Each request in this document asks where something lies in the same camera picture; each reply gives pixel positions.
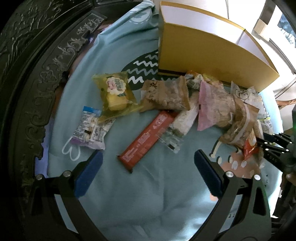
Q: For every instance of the small marshmallow candy packet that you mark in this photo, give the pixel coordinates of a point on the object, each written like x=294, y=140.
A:
x=91, y=132

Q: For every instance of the dark carved wooden furniture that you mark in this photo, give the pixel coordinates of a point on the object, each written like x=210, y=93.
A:
x=40, y=40

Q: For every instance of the light blue printed cloth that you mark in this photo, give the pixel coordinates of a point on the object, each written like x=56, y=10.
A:
x=164, y=197

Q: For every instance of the clear rice cracker packet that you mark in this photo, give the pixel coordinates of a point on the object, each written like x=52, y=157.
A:
x=173, y=136

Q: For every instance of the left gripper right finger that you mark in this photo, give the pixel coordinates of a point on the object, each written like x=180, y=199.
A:
x=252, y=220

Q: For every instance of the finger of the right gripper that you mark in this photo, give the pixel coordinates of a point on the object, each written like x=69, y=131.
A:
x=280, y=138
x=273, y=151

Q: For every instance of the white framed cabinet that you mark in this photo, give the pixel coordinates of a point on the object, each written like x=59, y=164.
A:
x=276, y=35

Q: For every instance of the red snack bar packet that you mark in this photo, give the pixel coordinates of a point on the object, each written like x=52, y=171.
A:
x=146, y=139

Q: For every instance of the white cartoon snack packet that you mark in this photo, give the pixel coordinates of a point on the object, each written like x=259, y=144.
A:
x=250, y=96

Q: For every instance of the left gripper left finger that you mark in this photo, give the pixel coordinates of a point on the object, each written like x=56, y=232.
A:
x=71, y=185

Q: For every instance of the brown peanut snack bag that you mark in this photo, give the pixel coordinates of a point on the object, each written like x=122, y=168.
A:
x=165, y=95

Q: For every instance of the yellow cardboard box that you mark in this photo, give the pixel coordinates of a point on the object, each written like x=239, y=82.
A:
x=195, y=39

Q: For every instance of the yellow cake snack packet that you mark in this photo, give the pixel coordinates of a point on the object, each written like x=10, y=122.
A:
x=116, y=95

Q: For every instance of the yellow green noodle packet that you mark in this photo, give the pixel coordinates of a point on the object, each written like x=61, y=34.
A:
x=266, y=125

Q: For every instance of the red chip packet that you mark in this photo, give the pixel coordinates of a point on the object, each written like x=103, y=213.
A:
x=250, y=146

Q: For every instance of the pink snack bag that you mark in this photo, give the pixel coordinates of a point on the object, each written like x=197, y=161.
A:
x=217, y=107

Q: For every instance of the kraft nut snack bag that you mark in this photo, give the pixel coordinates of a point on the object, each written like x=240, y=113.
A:
x=244, y=119

